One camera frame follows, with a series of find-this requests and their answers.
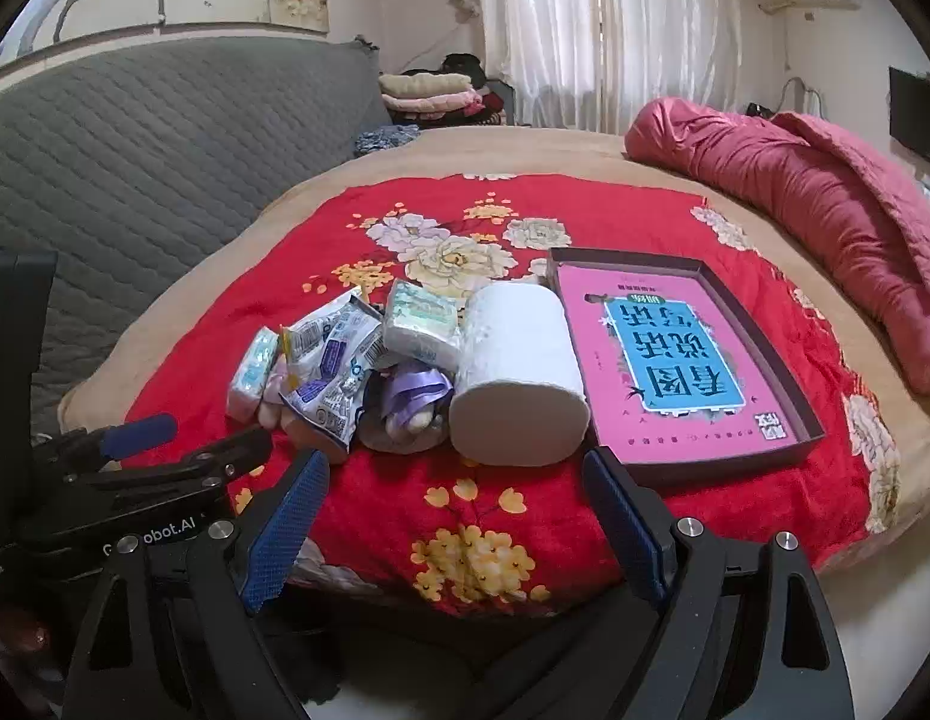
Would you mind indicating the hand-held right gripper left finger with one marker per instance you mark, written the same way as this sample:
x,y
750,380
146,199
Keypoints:
x,y
285,532

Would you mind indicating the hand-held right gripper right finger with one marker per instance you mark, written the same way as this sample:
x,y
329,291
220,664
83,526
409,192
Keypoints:
x,y
622,532

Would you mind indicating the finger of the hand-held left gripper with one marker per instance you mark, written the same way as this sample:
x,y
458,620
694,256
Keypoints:
x,y
210,469
139,435

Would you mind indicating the small light blue tissue pack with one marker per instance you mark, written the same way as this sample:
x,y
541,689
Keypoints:
x,y
251,375

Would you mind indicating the brown shallow box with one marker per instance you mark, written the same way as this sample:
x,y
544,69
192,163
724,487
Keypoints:
x,y
720,465

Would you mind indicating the yellow white small packet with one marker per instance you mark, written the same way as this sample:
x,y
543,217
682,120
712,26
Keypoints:
x,y
285,371

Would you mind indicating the blue white wipes packet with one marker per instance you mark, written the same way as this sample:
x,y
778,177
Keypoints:
x,y
334,367

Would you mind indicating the white toilet paper roll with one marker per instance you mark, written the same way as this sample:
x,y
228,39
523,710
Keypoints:
x,y
517,375

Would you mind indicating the green print tissue pack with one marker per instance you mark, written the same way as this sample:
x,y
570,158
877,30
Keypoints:
x,y
424,330

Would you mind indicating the red floral blanket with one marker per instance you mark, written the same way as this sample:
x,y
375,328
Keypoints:
x,y
405,495

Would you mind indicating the pink picture book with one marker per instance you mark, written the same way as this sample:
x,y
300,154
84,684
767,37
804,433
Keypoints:
x,y
577,315

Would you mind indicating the grey quilted headboard cover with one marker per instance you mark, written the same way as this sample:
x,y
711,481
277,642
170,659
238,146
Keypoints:
x,y
135,165

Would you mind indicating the blue patterned cloth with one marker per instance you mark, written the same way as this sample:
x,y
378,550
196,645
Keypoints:
x,y
382,141

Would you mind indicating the beige bed sheet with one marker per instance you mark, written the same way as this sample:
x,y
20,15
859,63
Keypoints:
x,y
562,154

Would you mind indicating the pink quilt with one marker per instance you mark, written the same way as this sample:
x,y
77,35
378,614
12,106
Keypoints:
x,y
795,187

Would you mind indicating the pile of folded clothes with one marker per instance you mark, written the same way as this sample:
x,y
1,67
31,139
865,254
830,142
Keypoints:
x,y
427,90

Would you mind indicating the white curtain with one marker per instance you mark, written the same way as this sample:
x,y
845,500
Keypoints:
x,y
555,15

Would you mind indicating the black wall television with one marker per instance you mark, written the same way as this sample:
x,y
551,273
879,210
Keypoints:
x,y
919,112

